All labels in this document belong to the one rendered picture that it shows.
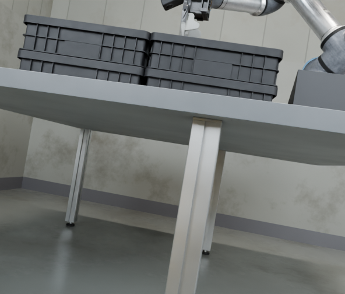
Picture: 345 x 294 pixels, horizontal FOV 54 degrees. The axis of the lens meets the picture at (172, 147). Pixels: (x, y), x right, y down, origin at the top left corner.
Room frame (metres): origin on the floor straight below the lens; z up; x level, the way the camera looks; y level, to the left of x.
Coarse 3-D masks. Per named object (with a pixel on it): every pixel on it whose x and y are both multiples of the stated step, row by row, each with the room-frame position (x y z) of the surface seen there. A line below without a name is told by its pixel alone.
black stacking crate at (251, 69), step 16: (160, 48) 0.99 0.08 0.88; (176, 48) 1.00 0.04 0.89; (192, 48) 0.99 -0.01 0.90; (208, 48) 0.99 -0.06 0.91; (160, 64) 1.00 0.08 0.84; (176, 64) 1.00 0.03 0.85; (192, 64) 0.99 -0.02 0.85; (208, 64) 0.98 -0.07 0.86; (224, 64) 0.98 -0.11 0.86; (240, 64) 0.98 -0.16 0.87; (256, 64) 0.98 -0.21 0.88; (272, 64) 0.98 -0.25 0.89; (240, 80) 0.97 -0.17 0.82; (256, 80) 0.98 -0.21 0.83; (272, 80) 0.98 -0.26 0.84
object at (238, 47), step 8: (152, 32) 1.00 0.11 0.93; (152, 40) 1.03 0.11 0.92; (160, 40) 0.99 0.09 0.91; (168, 40) 0.99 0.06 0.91; (176, 40) 0.99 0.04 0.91; (184, 40) 0.98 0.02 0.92; (192, 40) 0.98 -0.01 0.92; (200, 40) 0.98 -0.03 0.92; (208, 40) 0.98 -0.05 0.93; (216, 40) 0.98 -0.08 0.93; (224, 48) 0.98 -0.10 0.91; (232, 48) 0.97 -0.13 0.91; (240, 48) 0.97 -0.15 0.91; (248, 48) 0.97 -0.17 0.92; (256, 48) 0.97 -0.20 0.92; (264, 48) 0.97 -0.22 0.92; (272, 48) 0.97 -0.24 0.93; (272, 56) 0.97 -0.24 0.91; (280, 56) 0.97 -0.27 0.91
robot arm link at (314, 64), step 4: (320, 56) 1.26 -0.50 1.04; (312, 60) 1.32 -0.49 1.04; (316, 60) 1.27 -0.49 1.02; (320, 60) 1.25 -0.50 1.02; (308, 64) 1.32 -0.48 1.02; (312, 64) 1.28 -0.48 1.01; (316, 64) 1.26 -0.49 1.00; (320, 64) 1.25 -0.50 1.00; (324, 64) 1.23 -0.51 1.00; (304, 68) 1.33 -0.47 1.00; (308, 68) 1.30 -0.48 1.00; (312, 68) 1.27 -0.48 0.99; (316, 68) 1.26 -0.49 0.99; (320, 68) 1.25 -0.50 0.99; (324, 68) 1.24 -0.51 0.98; (328, 68) 1.23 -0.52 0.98; (328, 72) 1.23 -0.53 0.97; (332, 72) 1.23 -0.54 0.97
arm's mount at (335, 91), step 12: (300, 72) 1.14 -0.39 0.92; (312, 72) 1.13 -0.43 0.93; (324, 72) 1.12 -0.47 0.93; (300, 84) 1.14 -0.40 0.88; (312, 84) 1.13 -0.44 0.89; (324, 84) 1.12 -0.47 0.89; (336, 84) 1.12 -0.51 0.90; (300, 96) 1.14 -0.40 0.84; (312, 96) 1.13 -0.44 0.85; (324, 96) 1.12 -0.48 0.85; (336, 96) 1.12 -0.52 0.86; (336, 108) 1.12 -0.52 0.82
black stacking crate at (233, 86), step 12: (156, 72) 0.99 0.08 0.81; (168, 72) 0.99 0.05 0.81; (156, 84) 1.00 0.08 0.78; (168, 84) 1.00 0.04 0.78; (180, 84) 0.99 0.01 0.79; (192, 84) 0.99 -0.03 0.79; (204, 84) 0.98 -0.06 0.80; (216, 84) 0.98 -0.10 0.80; (228, 84) 0.97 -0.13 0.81; (240, 84) 0.97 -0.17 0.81; (252, 84) 0.97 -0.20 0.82; (240, 96) 0.98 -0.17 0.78; (252, 96) 0.97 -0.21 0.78; (264, 96) 0.97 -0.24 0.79
